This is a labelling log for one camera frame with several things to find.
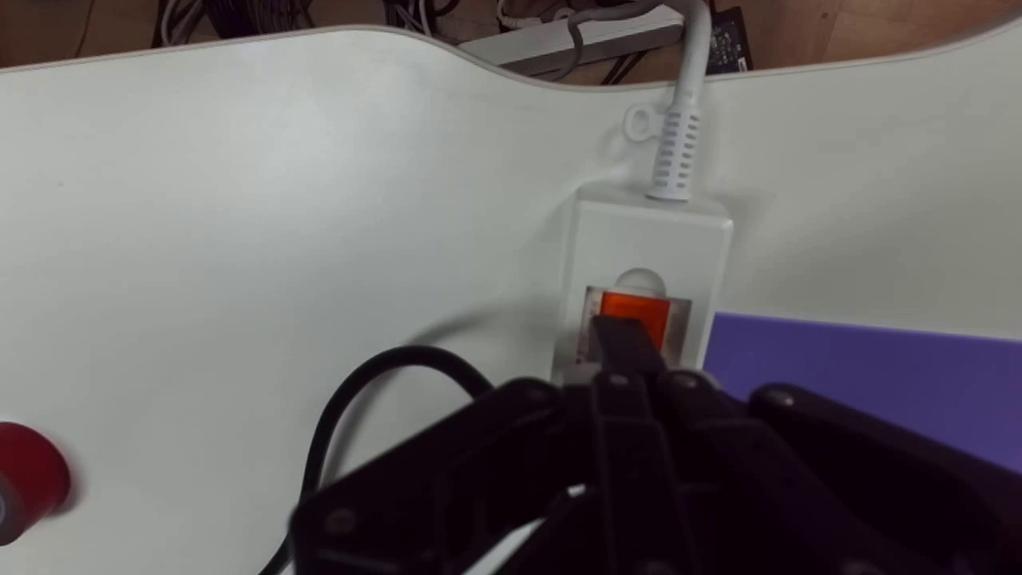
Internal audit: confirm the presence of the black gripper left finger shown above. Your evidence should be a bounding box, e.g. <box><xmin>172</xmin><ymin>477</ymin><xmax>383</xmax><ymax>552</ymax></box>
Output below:
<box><xmin>287</xmin><ymin>317</ymin><xmax>644</xmax><ymax>575</ymax></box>

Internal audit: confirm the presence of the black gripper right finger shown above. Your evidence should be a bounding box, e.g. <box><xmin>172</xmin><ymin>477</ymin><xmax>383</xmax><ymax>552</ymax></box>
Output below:
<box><xmin>625</xmin><ymin>317</ymin><xmax>1022</xmax><ymax>575</ymax></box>

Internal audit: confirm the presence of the white power strip orange switch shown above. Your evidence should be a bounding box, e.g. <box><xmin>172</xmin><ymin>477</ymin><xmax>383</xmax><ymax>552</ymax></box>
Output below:
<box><xmin>550</xmin><ymin>180</ymin><xmax>736</xmax><ymax>394</ymax></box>

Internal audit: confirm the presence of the purple mat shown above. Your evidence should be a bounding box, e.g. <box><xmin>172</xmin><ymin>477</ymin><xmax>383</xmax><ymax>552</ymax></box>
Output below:
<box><xmin>700</xmin><ymin>311</ymin><xmax>1022</xmax><ymax>478</ymax></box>

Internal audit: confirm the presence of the red tape roll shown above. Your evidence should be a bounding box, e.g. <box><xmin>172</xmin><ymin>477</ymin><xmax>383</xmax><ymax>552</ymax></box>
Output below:
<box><xmin>0</xmin><ymin>420</ymin><xmax>76</xmax><ymax>551</ymax></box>

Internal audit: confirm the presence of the black power cable with plug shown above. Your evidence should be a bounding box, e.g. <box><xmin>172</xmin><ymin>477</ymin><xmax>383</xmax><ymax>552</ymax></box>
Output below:
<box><xmin>259</xmin><ymin>343</ymin><xmax>497</xmax><ymax>575</ymax></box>

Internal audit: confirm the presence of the white power strip cable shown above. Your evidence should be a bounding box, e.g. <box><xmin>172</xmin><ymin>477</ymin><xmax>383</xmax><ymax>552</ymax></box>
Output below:
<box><xmin>642</xmin><ymin>0</ymin><xmax>717</xmax><ymax>208</ymax></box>

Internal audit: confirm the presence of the grey table frame bar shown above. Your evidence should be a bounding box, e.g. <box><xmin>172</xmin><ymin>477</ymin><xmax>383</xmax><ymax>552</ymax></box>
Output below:
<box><xmin>455</xmin><ymin>0</ymin><xmax>687</xmax><ymax>81</ymax></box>

